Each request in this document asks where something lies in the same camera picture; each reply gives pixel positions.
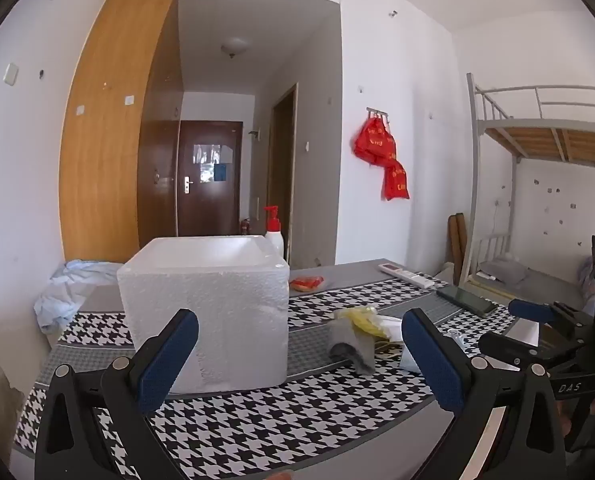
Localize wooden planks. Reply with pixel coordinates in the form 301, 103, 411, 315
447, 212, 471, 286

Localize white paper notice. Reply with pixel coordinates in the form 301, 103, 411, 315
194, 143, 234, 165

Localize wooden door frame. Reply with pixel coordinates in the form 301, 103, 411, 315
268, 84, 298, 268

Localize white lotion pump bottle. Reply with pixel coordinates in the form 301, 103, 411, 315
264, 205, 285, 261

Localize red snack packet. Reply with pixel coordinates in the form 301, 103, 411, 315
289, 276, 325, 293

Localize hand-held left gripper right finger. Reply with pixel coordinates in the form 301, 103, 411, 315
401, 308, 568, 480

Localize grey mattress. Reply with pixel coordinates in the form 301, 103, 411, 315
470, 265, 585, 311

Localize light blue cloth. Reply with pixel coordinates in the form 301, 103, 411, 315
34, 259, 126, 332

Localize red plastic bag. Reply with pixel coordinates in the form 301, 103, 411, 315
352, 114, 397, 167
381, 160, 411, 202

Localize metal bunk bed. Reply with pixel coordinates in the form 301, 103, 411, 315
466, 72, 595, 301

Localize dark brown door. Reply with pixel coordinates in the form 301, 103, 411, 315
178, 120, 243, 237

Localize patterned blanket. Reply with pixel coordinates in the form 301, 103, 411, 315
577, 255, 595, 301

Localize houndstooth tablecloth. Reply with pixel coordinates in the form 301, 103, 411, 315
10, 258, 515, 480

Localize grey pillow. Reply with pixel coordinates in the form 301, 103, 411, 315
480, 257, 528, 286

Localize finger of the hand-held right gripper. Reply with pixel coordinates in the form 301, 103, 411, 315
508, 299, 595, 342
479, 332, 578, 376

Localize yellow foam net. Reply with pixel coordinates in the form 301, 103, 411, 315
333, 306, 385, 336

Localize white remote control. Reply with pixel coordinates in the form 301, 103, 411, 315
380, 261, 435, 289

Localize wooden wardrobe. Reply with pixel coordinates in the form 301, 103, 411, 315
59, 0, 184, 264

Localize black smartphone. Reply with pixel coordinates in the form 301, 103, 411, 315
436, 285, 498, 317

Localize ceiling lamp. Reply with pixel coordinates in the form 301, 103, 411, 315
221, 37, 252, 58

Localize white foam box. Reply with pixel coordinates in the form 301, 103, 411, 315
116, 234, 291, 395

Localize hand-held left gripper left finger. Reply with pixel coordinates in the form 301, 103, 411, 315
34, 308, 201, 480

